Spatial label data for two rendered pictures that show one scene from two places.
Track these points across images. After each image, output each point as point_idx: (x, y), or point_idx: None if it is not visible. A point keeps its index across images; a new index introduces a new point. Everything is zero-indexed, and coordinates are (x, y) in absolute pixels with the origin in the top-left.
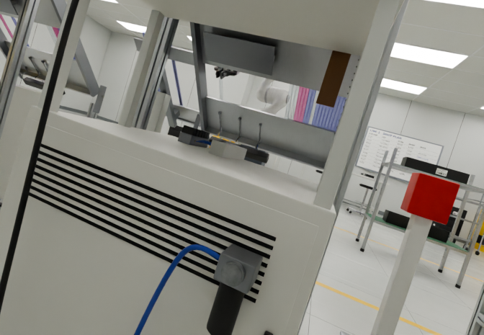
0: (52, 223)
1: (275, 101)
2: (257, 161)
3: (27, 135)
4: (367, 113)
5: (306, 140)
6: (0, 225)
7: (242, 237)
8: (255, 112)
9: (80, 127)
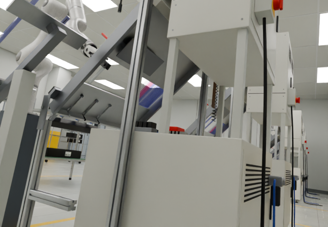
0: (249, 210)
1: (45, 69)
2: (35, 131)
3: (243, 161)
4: (206, 107)
5: None
6: None
7: (268, 172)
8: (112, 96)
9: (252, 146)
